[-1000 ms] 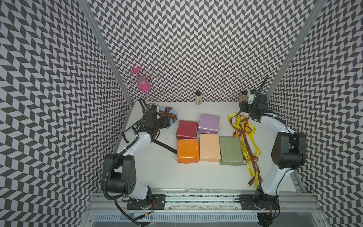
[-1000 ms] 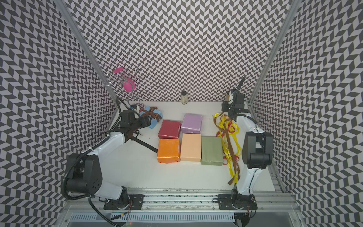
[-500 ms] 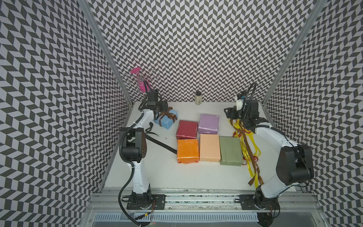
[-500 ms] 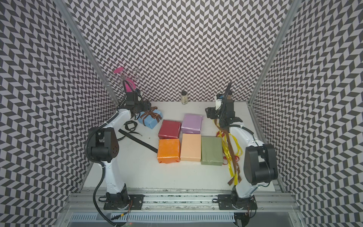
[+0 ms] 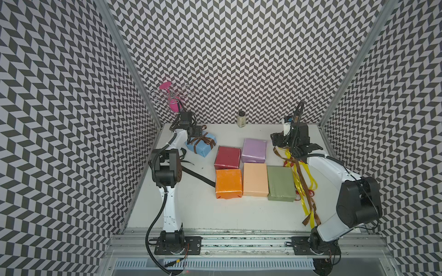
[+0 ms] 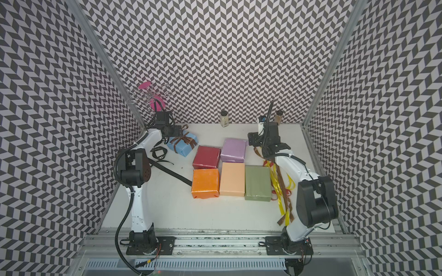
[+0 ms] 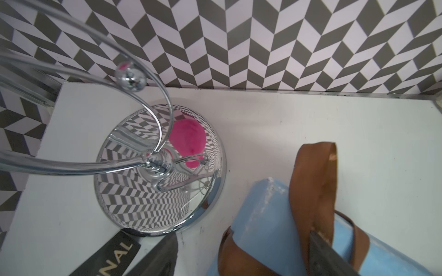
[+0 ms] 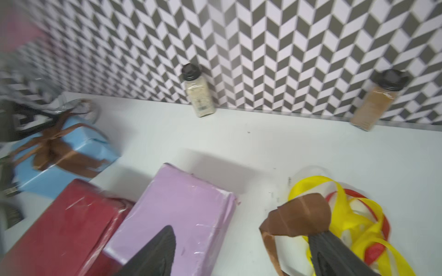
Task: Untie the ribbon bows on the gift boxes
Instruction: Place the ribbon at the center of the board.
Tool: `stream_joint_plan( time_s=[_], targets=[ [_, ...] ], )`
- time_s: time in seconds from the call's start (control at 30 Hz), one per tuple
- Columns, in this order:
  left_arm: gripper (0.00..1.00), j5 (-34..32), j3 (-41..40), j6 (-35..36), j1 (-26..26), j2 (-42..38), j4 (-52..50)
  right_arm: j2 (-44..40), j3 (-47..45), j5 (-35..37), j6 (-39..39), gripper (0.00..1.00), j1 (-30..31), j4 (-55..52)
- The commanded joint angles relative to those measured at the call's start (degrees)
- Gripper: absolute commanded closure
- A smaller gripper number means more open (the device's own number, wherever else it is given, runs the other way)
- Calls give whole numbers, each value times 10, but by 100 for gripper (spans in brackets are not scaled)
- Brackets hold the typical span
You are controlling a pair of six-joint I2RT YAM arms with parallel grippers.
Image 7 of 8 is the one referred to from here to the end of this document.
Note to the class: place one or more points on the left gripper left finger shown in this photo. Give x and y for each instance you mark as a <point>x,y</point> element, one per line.
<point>160,261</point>

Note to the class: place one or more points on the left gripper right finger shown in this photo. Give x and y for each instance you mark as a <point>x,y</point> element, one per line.
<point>324,261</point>

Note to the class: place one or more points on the black ribbon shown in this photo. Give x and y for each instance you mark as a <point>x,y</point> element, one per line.
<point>112,259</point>

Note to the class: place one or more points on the blue gift box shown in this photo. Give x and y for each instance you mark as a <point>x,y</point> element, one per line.
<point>264,228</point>

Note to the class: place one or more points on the brown ribbon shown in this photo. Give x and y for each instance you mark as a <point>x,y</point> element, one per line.
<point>312,196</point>

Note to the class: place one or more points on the silver pink jewelry stand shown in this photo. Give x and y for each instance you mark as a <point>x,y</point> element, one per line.
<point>160,169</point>

